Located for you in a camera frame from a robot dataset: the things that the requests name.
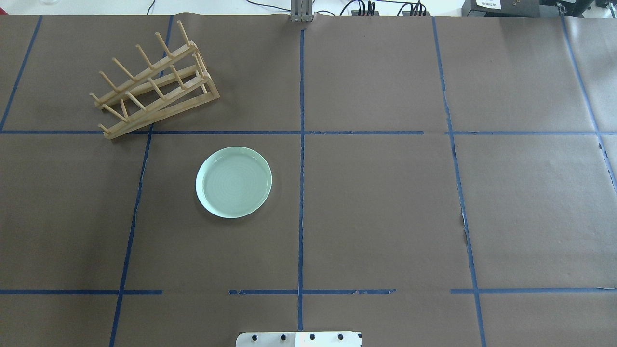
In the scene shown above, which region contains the light green round plate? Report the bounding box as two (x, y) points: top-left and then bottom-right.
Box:
(195, 147), (273, 219)

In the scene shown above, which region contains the wooden plate rack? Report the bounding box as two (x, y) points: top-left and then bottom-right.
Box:
(90, 20), (220, 140)

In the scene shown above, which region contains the brown paper table cover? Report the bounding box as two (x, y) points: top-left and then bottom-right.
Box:
(1, 13), (616, 347)

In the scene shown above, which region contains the black power strip left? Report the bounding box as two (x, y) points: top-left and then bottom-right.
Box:
(351, 0), (378, 17)

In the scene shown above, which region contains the black power strip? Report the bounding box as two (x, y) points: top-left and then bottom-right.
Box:
(351, 0), (378, 17)
(397, 0), (430, 17)

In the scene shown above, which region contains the black power strip right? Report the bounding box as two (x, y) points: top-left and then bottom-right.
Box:
(397, 0), (430, 17)

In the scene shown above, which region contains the black box with label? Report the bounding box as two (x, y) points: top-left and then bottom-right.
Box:
(461, 0), (540, 18)

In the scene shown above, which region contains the grey aluminium post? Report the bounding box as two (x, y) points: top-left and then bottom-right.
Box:
(290, 0), (315, 23)

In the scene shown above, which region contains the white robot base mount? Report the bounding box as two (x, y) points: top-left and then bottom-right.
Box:
(235, 331), (363, 347)

